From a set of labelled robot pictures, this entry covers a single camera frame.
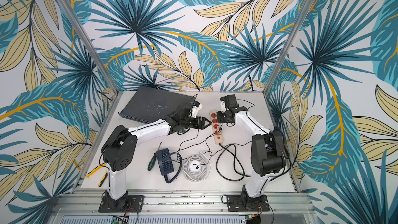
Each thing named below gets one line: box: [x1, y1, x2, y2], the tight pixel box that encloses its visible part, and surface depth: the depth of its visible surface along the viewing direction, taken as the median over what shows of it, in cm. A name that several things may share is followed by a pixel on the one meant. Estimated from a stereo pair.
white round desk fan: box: [182, 151, 211, 182], surface depth 81 cm
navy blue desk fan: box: [155, 147, 183, 184], surface depth 79 cm
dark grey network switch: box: [118, 86, 196, 124], surface depth 108 cm
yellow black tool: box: [85, 163, 109, 188], surface depth 81 cm
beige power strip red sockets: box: [209, 109, 224, 145], surface depth 96 cm
